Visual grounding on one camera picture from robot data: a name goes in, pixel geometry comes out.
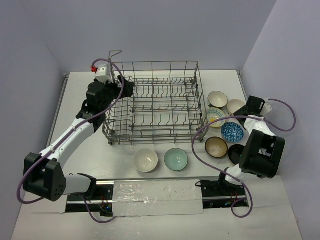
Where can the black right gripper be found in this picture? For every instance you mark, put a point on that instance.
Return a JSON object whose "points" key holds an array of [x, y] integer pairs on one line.
{"points": [[239, 113]]}

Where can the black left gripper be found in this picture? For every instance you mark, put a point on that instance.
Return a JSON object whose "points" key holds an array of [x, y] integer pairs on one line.
{"points": [[120, 86]]}

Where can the blue inside red patterned bowl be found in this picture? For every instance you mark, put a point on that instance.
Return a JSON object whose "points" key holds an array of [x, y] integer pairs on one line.
{"points": [[232, 132]]}

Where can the dark teal white bowl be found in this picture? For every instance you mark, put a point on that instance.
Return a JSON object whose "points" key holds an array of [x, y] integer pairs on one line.
{"points": [[217, 99]]}

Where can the yellow dotted bowl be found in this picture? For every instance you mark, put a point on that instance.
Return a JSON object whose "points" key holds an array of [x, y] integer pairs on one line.
{"points": [[213, 114]]}

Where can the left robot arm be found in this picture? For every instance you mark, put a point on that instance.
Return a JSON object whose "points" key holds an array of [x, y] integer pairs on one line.
{"points": [[43, 172]]}

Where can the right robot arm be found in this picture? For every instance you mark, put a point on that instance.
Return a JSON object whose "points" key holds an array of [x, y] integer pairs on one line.
{"points": [[263, 151]]}

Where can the white bowl orange rim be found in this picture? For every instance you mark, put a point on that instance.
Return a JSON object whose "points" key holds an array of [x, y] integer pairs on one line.
{"points": [[233, 106]]}

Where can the black ceramic bowl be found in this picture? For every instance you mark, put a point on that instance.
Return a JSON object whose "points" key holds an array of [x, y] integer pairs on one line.
{"points": [[235, 152]]}

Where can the brown rimmed cream bowl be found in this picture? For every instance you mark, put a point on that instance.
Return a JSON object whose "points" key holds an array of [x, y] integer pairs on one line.
{"points": [[216, 147]]}

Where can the white ceramic bowl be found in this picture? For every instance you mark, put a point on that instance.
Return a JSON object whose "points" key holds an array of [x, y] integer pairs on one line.
{"points": [[145, 160]]}

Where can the light green ceramic bowl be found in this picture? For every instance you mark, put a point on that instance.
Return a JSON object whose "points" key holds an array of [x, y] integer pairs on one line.
{"points": [[176, 159]]}

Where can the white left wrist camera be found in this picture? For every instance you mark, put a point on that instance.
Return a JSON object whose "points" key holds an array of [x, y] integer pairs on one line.
{"points": [[102, 73]]}

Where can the grey wire dish rack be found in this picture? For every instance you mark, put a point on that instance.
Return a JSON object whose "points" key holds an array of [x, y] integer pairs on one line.
{"points": [[167, 105]]}

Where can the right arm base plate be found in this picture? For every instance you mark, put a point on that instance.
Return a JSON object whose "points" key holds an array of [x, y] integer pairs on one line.
{"points": [[216, 195]]}

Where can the aluminium mounting rail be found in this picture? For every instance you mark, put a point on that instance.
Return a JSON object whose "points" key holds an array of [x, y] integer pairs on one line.
{"points": [[155, 180]]}

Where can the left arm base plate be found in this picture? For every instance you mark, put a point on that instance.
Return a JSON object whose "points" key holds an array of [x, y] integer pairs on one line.
{"points": [[100, 202]]}

